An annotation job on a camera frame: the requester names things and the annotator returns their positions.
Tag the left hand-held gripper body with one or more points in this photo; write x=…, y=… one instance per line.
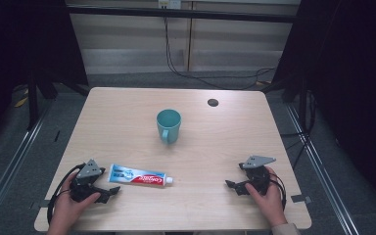
x=89, y=170

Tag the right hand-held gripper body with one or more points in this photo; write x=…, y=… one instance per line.
x=258, y=162

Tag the person's right hand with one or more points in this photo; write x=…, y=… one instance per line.
x=269, y=202

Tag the person's left hand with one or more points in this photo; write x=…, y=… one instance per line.
x=68, y=206

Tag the blue and red toothpaste tube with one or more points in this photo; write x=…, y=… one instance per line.
x=139, y=176

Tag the grey tape strip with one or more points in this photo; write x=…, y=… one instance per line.
x=300, y=198

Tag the dark round table grommet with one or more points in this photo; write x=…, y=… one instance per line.
x=212, y=102

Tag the black metal stand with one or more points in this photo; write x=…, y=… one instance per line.
x=303, y=104
x=32, y=101

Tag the dark curtain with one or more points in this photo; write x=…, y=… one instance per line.
x=349, y=81
x=19, y=49

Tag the black horizontal bar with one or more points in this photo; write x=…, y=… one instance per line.
x=182, y=13

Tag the metal floor rail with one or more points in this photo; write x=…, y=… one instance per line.
x=11, y=163
x=319, y=169

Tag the white wall socket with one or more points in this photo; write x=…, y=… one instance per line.
x=169, y=3

